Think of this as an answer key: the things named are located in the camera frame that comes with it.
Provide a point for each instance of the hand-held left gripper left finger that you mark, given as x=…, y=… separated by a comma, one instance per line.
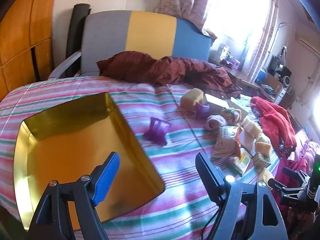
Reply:
x=107, y=177

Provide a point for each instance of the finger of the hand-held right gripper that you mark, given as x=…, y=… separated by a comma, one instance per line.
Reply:
x=281, y=185
x=293, y=173

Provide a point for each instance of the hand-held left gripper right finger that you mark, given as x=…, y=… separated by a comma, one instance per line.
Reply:
x=212, y=180

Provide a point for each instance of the yellow sponge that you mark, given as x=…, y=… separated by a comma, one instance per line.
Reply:
x=251, y=127
x=265, y=176
x=263, y=148

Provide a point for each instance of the small cardboard box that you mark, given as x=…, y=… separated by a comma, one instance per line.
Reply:
x=261, y=160

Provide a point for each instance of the green yellow snack packet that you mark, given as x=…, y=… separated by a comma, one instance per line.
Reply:
x=241, y=162

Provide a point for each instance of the beige speckled snack packet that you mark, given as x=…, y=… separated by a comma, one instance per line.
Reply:
x=225, y=142

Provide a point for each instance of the gold metal tin tray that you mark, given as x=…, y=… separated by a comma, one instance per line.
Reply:
x=75, y=150

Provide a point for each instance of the orange snack packet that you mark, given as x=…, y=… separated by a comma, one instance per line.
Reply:
x=240, y=135

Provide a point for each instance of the pink sock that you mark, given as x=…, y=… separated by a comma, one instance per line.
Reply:
x=215, y=122

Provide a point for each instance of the purple packet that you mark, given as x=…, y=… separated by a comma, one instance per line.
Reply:
x=156, y=130
x=202, y=110

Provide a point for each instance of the cream printed carton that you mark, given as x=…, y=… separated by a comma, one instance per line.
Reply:
x=217, y=102

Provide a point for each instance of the white barcode box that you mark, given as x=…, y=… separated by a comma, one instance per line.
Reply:
x=238, y=105

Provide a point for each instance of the magenta cloth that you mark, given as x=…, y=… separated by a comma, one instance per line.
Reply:
x=300, y=160

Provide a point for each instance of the striped blanket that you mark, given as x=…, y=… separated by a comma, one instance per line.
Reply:
x=175, y=180

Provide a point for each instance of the yellow sponge block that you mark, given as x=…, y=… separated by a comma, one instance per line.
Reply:
x=192, y=98

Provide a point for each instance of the black radio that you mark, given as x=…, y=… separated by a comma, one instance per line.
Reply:
x=283, y=75

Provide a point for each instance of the wooden desk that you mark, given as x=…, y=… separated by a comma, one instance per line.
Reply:
x=240, y=76

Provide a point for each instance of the small purple box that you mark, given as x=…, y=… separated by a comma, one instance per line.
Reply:
x=235, y=63

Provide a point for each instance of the dark red cloth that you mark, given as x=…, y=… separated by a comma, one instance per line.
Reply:
x=162, y=67

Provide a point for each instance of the white appliance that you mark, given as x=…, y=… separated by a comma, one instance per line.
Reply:
x=223, y=51

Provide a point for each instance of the patterned curtain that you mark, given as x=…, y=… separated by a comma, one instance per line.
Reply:
x=265, y=30
x=185, y=0

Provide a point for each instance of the grey yellow blue chair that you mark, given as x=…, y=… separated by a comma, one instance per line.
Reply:
x=150, y=35

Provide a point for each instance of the wooden wardrobe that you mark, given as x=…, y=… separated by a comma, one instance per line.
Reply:
x=22, y=30

